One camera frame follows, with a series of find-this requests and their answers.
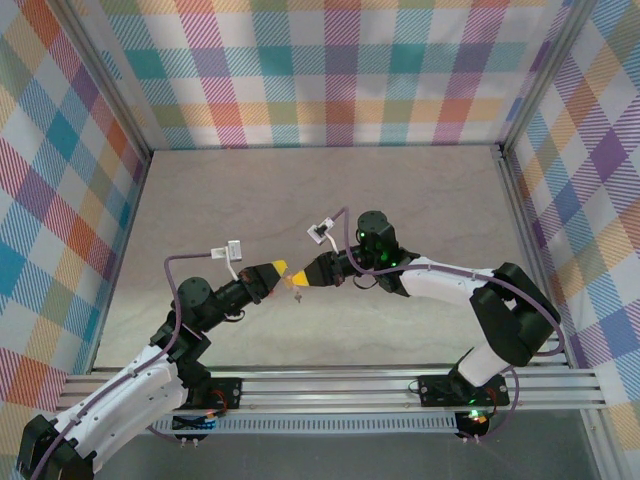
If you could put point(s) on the short aluminium frame post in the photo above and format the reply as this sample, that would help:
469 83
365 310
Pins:
600 450

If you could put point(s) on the aluminium frame bar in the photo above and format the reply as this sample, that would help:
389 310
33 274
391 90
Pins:
525 225
127 240

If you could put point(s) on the small board with LED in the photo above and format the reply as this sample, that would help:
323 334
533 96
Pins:
475 420

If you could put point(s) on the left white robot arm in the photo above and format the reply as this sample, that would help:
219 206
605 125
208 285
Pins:
125 395

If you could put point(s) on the blue terminal board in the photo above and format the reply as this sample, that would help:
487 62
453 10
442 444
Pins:
195 424

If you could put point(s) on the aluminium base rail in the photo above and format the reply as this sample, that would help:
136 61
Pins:
325 390

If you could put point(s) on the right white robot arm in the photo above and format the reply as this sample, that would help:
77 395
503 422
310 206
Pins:
440 282

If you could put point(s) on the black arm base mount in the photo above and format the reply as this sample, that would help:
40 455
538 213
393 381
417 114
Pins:
235 387
435 392

